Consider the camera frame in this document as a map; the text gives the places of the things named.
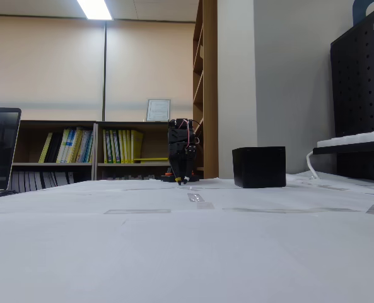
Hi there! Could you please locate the white power cable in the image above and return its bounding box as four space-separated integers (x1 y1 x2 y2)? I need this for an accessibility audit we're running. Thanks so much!
306 150 320 180

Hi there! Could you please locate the white power strip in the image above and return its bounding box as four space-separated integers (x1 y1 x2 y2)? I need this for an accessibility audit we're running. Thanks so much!
317 129 374 148

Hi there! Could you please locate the blue panel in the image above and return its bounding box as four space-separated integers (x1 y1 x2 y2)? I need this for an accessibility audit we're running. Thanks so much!
353 0 374 27

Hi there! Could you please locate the framed certificate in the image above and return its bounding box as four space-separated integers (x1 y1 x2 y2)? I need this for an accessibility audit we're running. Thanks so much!
146 98 172 122

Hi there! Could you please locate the yellow flat folder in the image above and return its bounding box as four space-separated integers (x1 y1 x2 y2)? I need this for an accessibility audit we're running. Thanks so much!
132 157 170 163

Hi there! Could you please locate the black pegboard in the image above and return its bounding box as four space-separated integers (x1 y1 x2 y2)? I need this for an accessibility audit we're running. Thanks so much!
330 8 374 183

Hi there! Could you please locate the black window post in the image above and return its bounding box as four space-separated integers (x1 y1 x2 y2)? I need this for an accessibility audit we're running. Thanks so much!
102 21 108 122

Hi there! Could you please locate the black open box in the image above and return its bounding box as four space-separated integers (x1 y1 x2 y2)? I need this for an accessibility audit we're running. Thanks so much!
231 146 287 189

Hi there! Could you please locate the yellow white book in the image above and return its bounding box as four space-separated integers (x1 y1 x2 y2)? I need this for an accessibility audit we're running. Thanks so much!
56 128 71 164
63 127 79 164

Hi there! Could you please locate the ceiling light panel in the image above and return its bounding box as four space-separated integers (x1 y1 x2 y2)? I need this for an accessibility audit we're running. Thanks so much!
76 0 114 21

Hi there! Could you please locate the yellow slim book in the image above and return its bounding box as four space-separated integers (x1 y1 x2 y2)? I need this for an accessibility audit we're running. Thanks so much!
38 132 54 164

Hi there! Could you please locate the white paper table cover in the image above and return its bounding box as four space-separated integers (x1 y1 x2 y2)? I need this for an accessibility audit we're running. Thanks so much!
0 172 374 303

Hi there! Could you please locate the low wooden bookshelf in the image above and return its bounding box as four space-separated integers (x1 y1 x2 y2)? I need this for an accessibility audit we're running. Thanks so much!
11 119 96 193
93 121 170 181

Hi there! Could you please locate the black shelf ledge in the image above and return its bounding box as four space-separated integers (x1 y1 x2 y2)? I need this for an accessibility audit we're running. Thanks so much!
312 138 374 156

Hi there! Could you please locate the tall wooden bookshelf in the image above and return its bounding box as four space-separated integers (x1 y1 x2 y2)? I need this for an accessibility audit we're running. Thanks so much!
192 0 219 180

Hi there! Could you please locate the black book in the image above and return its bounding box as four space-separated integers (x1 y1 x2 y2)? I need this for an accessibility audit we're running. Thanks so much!
44 132 64 164

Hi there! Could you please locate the beige roller blind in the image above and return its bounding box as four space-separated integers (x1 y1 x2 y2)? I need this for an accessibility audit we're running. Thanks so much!
0 14 105 112
106 19 196 121

